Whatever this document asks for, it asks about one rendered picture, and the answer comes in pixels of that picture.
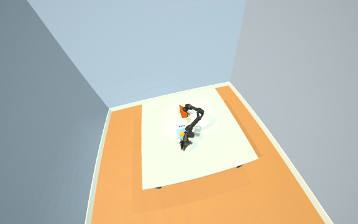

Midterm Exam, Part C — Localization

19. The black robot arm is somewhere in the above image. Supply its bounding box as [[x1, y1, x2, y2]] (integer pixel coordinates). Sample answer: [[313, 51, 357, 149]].
[[182, 104, 204, 145]]

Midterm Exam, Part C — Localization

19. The light blue square mat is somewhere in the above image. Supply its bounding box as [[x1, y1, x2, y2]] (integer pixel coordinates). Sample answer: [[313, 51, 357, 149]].
[[177, 128, 185, 140]]

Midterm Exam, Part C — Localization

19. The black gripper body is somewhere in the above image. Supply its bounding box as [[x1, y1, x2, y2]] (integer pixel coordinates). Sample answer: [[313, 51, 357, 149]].
[[180, 137, 190, 146]]

